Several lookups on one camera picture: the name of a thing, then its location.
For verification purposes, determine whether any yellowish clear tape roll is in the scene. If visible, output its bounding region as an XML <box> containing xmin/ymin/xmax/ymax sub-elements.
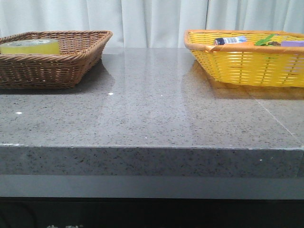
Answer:
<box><xmin>0</xmin><ymin>38</ymin><xmax>60</xmax><ymax>55</ymax></box>

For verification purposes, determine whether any white curtain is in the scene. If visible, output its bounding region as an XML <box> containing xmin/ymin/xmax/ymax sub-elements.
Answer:
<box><xmin>0</xmin><ymin>0</ymin><xmax>304</xmax><ymax>48</ymax></box>

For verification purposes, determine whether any brown wicker basket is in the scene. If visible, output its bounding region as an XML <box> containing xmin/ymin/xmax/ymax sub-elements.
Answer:
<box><xmin>0</xmin><ymin>30</ymin><xmax>113</xmax><ymax>89</ymax></box>

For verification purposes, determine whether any small dark labelled bottle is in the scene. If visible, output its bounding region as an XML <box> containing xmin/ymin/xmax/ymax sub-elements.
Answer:
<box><xmin>213</xmin><ymin>36</ymin><xmax>247</xmax><ymax>46</ymax></box>

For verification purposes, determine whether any orange toy carrot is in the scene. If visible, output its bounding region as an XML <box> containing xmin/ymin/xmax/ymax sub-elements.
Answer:
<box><xmin>233</xmin><ymin>41</ymin><xmax>255</xmax><ymax>47</ymax></box>

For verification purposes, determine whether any yellow woven basket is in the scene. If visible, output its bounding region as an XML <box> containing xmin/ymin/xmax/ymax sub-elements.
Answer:
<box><xmin>184</xmin><ymin>29</ymin><xmax>304</xmax><ymax>87</ymax></box>

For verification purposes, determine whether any green leafy toy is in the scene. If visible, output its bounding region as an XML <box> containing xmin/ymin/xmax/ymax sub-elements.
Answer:
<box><xmin>255</xmin><ymin>34</ymin><xmax>281</xmax><ymax>47</ymax></box>

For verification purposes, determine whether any purple foam block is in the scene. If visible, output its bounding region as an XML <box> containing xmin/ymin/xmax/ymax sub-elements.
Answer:
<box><xmin>281</xmin><ymin>40</ymin><xmax>304</xmax><ymax>47</ymax></box>

